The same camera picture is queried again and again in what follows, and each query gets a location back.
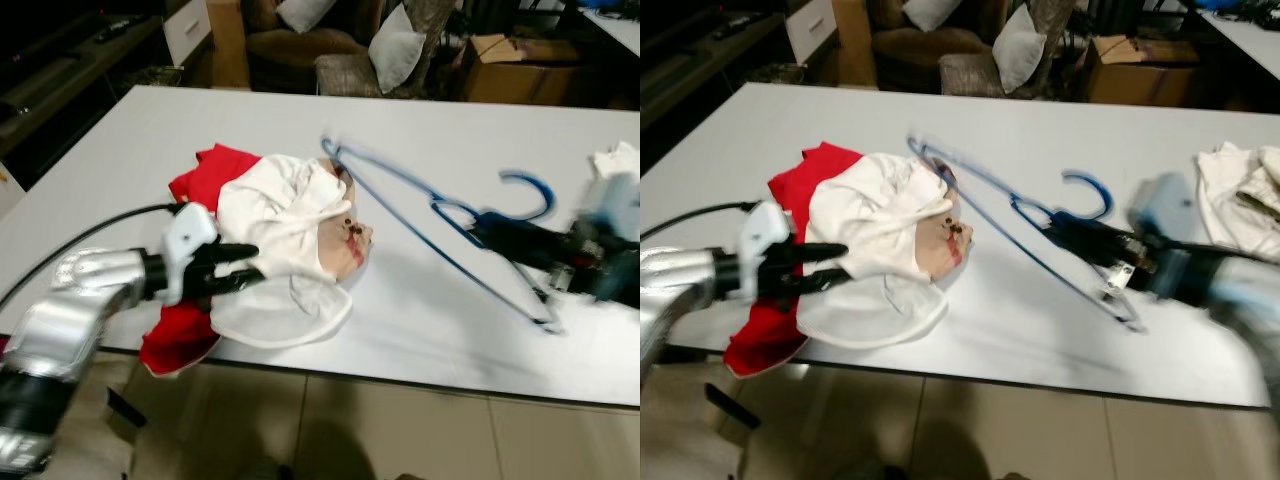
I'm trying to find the brown cardboard box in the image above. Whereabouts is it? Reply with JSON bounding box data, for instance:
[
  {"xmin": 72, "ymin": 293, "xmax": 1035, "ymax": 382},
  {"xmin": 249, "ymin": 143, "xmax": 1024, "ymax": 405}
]
[
  {"xmin": 462, "ymin": 33, "xmax": 583, "ymax": 106},
  {"xmin": 1085, "ymin": 35, "xmax": 1201, "ymax": 106}
]

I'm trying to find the white crumpled garment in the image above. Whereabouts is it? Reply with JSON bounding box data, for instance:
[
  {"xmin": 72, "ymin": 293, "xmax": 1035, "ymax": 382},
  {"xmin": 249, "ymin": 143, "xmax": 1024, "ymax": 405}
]
[
  {"xmin": 1195, "ymin": 140, "xmax": 1280, "ymax": 251},
  {"xmin": 588, "ymin": 140, "xmax": 641, "ymax": 183}
]

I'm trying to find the red cloth garment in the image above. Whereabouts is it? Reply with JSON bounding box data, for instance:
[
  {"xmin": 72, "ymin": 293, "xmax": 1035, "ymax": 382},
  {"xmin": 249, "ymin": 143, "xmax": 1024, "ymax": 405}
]
[
  {"xmin": 140, "ymin": 143, "xmax": 266, "ymax": 378},
  {"xmin": 722, "ymin": 142, "xmax": 866, "ymax": 379}
]

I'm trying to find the cream crumpled garment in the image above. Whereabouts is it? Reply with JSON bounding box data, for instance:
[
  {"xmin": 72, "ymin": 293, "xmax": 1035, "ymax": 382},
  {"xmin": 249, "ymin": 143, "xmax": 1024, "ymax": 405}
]
[{"xmin": 1238, "ymin": 150, "xmax": 1280, "ymax": 216}]

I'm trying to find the brown armchair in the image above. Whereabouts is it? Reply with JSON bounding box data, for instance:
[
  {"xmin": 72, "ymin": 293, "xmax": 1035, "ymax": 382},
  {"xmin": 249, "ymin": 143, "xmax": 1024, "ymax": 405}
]
[
  {"xmin": 245, "ymin": 0, "xmax": 461, "ymax": 99},
  {"xmin": 870, "ymin": 0, "xmax": 1086, "ymax": 99}
]

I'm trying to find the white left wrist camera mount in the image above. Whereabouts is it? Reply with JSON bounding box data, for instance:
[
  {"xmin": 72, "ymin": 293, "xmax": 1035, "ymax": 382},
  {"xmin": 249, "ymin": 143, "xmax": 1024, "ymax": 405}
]
[
  {"xmin": 737, "ymin": 200, "xmax": 793, "ymax": 304},
  {"xmin": 160, "ymin": 203, "xmax": 219, "ymax": 306}
]

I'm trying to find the blue clothes hanger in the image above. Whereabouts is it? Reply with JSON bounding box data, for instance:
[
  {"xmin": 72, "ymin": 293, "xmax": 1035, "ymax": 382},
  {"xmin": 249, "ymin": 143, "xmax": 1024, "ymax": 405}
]
[
  {"xmin": 907, "ymin": 133, "xmax": 1146, "ymax": 333},
  {"xmin": 320, "ymin": 135, "xmax": 561, "ymax": 336}
]

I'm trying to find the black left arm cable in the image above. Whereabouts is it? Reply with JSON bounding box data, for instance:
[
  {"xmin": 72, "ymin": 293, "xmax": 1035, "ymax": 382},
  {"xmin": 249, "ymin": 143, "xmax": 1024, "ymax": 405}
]
[
  {"xmin": 0, "ymin": 203, "xmax": 186, "ymax": 311},
  {"xmin": 640, "ymin": 200, "xmax": 761, "ymax": 241}
]

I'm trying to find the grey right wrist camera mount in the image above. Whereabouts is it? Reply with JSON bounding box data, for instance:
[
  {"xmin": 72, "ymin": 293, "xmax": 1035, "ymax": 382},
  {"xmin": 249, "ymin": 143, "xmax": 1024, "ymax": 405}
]
[
  {"xmin": 1128, "ymin": 172, "xmax": 1201, "ymax": 246},
  {"xmin": 580, "ymin": 170, "xmax": 641, "ymax": 241}
]

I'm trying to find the small white pillow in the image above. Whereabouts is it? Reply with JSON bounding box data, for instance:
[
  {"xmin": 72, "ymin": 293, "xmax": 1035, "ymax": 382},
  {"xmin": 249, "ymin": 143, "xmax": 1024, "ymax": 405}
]
[
  {"xmin": 902, "ymin": 0, "xmax": 966, "ymax": 33},
  {"xmin": 275, "ymin": 0, "xmax": 338, "ymax": 33}
]

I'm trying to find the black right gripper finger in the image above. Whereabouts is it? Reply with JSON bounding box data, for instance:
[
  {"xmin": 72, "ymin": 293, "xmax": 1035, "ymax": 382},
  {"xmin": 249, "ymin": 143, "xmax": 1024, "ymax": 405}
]
[
  {"xmin": 1050, "ymin": 215, "xmax": 1146, "ymax": 256},
  {"xmin": 490, "ymin": 240, "xmax": 573, "ymax": 278},
  {"xmin": 1065, "ymin": 240, "xmax": 1149, "ymax": 279},
  {"xmin": 470, "ymin": 210, "xmax": 569, "ymax": 253}
]

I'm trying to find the dark sideboard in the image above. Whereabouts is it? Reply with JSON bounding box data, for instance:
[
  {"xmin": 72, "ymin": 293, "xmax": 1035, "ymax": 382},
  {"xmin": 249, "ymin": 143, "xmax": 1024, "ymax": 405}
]
[
  {"xmin": 640, "ymin": 10, "xmax": 791, "ymax": 171},
  {"xmin": 0, "ymin": 12, "xmax": 166, "ymax": 186}
]

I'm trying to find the white t-shirt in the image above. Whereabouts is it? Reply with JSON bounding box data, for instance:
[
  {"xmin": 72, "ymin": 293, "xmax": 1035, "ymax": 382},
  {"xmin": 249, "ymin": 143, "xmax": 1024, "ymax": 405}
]
[
  {"xmin": 797, "ymin": 152, "xmax": 973, "ymax": 351},
  {"xmin": 210, "ymin": 153, "xmax": 376, "ymax": 349}
]

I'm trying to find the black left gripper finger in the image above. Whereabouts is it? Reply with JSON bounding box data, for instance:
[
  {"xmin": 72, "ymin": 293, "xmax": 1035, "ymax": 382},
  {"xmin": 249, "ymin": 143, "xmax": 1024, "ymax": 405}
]
[
  {"xmin": 212, "ymin": 268, "xmax": 267, "ymax": 298},
  {"xmin": 792, "ymin": 268, "xmax": 851, "ymax": 297},
  {"xmin": 210, "ymin": 243, "xmax": 261, "ymax": 269},
  {"xmin": 790, "ymin": 242, "xmax": 849, "ymax": 267}
]

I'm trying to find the tall brown panel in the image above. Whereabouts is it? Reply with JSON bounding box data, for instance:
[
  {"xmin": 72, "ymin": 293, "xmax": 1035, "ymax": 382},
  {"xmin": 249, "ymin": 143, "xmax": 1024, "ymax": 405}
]
[
  {"xmin": 205, "ymin": 0, "xmax": 251, "ymax": 89},
  {"xmin": 832, "ymin": 0, "xmax": 876, "ymax": 89}
]

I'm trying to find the grey white pillow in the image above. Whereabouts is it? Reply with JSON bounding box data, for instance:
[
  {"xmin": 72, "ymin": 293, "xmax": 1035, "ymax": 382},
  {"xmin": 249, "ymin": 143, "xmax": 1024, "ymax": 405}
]
[
  {"xmin": 367, "ymin": 3, "xmax": 428, "ymax": 96},
  {"xmin": 992, "ymin": 3, "xmax": 1054, "ymax": 96}
]

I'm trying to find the white side table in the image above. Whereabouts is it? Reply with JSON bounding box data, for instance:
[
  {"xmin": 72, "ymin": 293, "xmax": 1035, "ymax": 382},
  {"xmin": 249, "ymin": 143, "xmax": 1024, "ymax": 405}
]
[
  {"xmin": 578, "ymin": 8, "xmax": 641, "ymax": 56},
  {"xmin": 1195, "ymin": 8, "xmax": 1280, "ymax": 83}
]

